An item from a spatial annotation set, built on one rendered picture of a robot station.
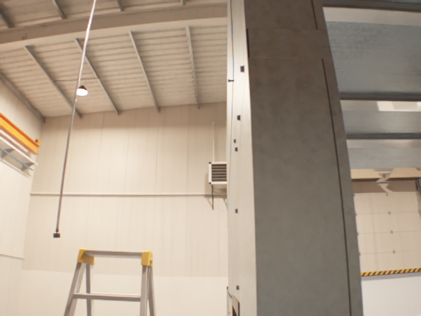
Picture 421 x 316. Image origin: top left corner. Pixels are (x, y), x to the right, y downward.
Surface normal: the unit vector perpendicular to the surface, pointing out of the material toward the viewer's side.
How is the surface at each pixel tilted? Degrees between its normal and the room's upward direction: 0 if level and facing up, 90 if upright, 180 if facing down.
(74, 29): 90
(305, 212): 90
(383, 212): 90
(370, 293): 90
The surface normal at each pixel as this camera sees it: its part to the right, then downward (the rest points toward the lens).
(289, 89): -0.04, -0.34
